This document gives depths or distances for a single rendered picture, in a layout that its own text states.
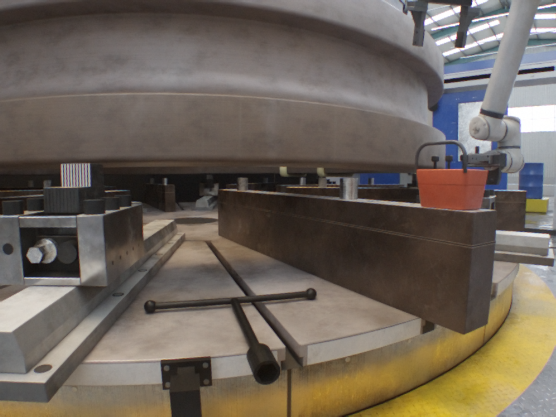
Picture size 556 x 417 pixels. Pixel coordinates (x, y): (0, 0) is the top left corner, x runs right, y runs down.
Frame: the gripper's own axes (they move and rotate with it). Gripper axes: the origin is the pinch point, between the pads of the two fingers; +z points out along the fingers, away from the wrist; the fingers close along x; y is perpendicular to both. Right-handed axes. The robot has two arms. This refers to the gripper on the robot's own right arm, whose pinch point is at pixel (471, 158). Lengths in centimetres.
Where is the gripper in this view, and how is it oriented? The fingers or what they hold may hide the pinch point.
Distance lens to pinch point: 134.9
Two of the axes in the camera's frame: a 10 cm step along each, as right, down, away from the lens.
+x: 4.8, 0.8, -8.7
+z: -8.8, 0.4, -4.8
